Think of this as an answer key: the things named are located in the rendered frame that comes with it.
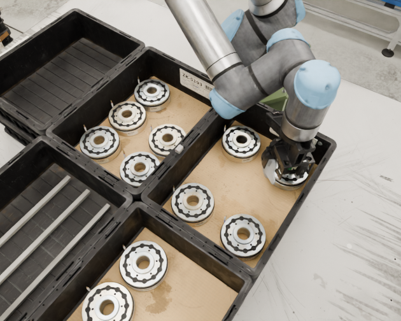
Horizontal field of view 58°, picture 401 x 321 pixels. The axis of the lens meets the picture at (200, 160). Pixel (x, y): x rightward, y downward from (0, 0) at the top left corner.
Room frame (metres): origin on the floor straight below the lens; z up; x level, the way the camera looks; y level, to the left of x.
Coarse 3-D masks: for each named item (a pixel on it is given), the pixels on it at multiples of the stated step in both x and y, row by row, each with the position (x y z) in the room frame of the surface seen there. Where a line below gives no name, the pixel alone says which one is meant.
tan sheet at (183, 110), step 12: (168, 84) 0.79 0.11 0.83; (132, 96) 0.73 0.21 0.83; (180, 96) 0.74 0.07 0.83; (168, 108) 0.69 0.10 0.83; (180, 108) 0.69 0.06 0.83; (192, 108) 0.70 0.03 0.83; (204, 108) 0.70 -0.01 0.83; (108, 120) 0.64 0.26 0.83; (156, 120) 0.65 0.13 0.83; (168, 120) 0.65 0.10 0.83; (180, 120) 0.65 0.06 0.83; (192, 120) 0.65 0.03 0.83; (144, 132) 0.60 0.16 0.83; (132, 144) 0.56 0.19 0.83; (144, 144) 0.56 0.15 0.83; (120, 156) 0.52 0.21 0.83; (108, 168) 0.48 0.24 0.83
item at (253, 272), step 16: (192, 144) 0.50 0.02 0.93; (336, 144) 0.51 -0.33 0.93; (176, 160) 0.45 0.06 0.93; (160, 176) 0.41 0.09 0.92; (144, 192) 0.36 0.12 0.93; (304, 192) 0.38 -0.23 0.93; (160, 208) 0.33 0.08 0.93; (176, 224) 0.29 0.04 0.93; (288, 224) 0.30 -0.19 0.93; (208, 240) 0.26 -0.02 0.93; (272, 240) 0.26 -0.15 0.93; (224, 256) 0.23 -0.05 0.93; (256, 272) 0.20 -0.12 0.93
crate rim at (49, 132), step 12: (144, 48) 0.83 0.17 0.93; (156, 48) 0.83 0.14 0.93; (132, 60) 0.78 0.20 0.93; (168, 60) 0.79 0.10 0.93; (120, 72) 0.73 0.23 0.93; (192, 72) 0.74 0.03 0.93; (108, 84) 0.69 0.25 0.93; (72, 108) 0.59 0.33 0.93; (60, 120) 0.55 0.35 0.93; (204, 120) 0.57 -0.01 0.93; (48, 132) 0.52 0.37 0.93; (192, 132) 0.53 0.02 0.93; (60, 144) 0.48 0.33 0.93; (180, 144) 0.50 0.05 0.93; (84, 156) 0.45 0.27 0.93; (168, 156) 0.46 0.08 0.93; (96, 168) 0.42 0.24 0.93; (156, 168) 0.43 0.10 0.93; (120, 180) 0.39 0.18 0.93; (144, 180) 0.39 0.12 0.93; (132, 192) 0.36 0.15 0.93
